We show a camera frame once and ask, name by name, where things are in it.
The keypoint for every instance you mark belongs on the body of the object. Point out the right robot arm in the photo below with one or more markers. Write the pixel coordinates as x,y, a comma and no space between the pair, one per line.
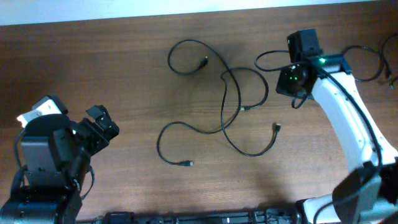
369,192

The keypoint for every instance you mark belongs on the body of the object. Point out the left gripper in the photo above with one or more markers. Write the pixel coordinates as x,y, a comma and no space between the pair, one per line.
101,137

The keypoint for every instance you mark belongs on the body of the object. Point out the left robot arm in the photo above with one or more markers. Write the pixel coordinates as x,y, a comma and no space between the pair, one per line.
57,151

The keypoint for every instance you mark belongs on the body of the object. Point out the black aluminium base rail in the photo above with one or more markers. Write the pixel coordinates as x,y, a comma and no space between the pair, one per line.
288,213

